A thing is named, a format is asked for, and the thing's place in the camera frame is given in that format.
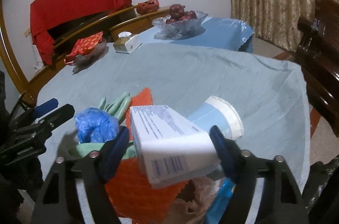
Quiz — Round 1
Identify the light blue tablecloth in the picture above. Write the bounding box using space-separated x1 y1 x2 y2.
38 43 310 188

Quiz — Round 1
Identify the dark wooden chair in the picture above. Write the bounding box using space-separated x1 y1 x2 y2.
295 0 338 136

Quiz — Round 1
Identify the blue plastic bag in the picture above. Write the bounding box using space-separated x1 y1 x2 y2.
74 107 119 144

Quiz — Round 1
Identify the blue side table cover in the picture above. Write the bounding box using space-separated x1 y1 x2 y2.
139 17 254 54

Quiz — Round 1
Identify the dark red fruit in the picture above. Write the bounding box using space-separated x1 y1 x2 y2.
165 4 197 24

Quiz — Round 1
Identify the red snack packet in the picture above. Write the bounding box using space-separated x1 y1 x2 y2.
64 31 103 65

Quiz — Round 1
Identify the glass fruit bowl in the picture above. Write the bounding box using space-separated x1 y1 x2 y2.
152 11 208 40

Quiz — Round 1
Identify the blue white paper cup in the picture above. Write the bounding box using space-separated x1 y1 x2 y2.
187 96 244 140

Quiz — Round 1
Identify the beige crumpled bag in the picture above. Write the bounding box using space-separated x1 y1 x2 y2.
162 177 224 223

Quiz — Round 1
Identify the tissue box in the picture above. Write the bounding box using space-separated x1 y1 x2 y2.
113 32 142 54

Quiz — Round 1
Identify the green rubber glove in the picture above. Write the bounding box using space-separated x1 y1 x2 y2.
68 92 132 159

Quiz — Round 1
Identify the red basket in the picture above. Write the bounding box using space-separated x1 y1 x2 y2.
136 0 160 15

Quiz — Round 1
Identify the white cardboard box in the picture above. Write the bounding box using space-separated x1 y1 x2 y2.
130 105 220 188

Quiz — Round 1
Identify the blue wrapper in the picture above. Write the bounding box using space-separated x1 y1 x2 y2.
203 179 236 224

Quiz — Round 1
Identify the orange foam net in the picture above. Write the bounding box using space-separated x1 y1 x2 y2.
104 87 190 224

